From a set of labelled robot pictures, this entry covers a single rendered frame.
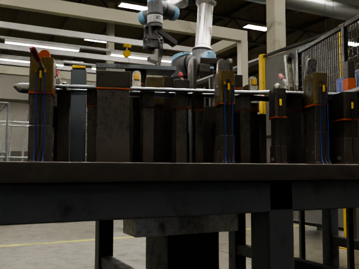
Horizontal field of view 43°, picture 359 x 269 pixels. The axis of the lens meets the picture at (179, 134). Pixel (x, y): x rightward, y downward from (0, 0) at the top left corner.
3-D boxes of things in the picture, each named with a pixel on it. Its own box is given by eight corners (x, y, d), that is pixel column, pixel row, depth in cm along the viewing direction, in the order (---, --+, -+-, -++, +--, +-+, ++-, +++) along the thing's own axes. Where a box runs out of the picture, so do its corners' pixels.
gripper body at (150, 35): (142, 50, 219) (142, 26, 220) (159, 52, 222) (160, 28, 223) (147, 46, 212) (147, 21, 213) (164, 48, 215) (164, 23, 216)
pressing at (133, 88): (9, 83, 160) (9, 79, 161) (20, 94, 182) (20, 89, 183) (365, 95, 185) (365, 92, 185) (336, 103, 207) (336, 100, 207)
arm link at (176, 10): (164, 9, 236) (150, 4, 227) (181, 5, 229) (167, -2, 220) (164, 24, 235) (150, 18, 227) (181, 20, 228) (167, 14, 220)
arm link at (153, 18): (160, 20, 223) (165, 14, 215) (160, 29, 223) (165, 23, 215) (145, 17, 221) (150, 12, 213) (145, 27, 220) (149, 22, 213)
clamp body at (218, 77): (221, 166, 159) (220, 68, 161) (212, 166, 170) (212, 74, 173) (239, 166, 160) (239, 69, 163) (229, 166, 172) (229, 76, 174)
